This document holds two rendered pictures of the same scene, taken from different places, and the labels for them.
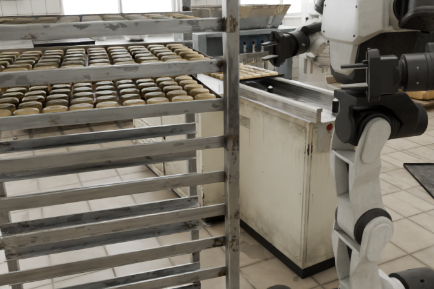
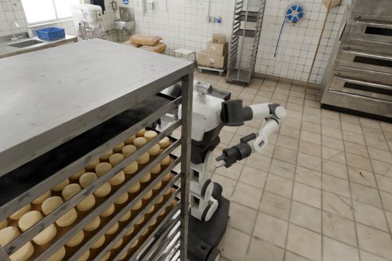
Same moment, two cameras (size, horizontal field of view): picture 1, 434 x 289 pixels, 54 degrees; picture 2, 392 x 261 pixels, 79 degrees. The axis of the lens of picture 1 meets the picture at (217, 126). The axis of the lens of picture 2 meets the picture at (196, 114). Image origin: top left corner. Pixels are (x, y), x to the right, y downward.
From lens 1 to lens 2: 0.90 m
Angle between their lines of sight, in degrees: 41
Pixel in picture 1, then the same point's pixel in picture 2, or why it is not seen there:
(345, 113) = (196, 153)
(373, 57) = (230, 155)
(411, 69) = (242, 155)
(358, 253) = (203, 200)
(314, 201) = not seen: hidden behind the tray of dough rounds
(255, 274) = not seen: hidden behind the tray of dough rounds
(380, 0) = (215, 116)
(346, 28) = (198, 124)
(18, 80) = not seen: outside the picture
